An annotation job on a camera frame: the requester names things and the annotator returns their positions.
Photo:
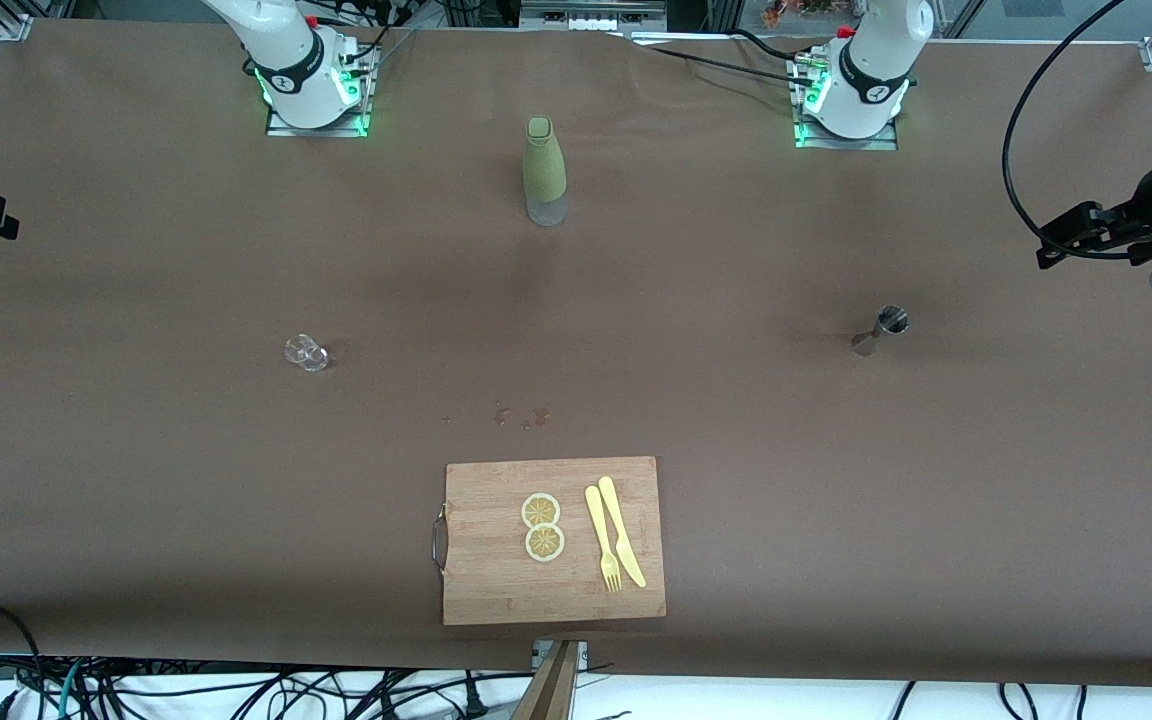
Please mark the wooden beam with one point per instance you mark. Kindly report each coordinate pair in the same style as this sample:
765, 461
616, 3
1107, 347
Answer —
551, 690

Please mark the yellow plastic fork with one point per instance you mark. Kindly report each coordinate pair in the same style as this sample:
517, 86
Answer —
596, 520

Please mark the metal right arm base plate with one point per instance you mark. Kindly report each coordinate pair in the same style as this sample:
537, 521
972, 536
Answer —
316, 131

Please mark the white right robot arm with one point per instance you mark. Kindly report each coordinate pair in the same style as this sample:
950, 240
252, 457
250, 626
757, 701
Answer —
286, 60

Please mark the grey power strip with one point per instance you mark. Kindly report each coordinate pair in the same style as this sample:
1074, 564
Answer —
591, 18

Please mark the green sleeved glass bottle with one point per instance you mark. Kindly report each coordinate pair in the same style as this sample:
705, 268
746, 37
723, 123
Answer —
543, 170

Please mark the brown paper table cover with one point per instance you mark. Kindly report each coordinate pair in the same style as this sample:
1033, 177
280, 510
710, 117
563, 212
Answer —
836, 500

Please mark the lemon slice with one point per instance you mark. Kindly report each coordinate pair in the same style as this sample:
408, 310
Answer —
544, 543
540, 510

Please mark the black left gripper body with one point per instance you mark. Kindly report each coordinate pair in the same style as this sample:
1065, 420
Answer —
1142, 214

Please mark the small clear glass shaker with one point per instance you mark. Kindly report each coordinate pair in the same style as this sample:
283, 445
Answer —
308, 354

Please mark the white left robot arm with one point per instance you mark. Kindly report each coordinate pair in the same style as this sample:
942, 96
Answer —
876, 60

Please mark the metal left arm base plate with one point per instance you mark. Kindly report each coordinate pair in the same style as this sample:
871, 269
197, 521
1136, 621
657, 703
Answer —
846, 144

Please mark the wooden cutting board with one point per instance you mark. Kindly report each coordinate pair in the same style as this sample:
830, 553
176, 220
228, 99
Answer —
496, 580

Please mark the yellow plastic knife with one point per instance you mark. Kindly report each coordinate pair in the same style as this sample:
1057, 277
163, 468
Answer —
621, 540

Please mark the steel jigger measuring cup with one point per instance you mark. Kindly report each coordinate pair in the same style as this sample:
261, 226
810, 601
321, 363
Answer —
891, 320

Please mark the small metal bracket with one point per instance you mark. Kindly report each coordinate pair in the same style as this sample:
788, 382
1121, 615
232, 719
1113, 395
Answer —
540, 652

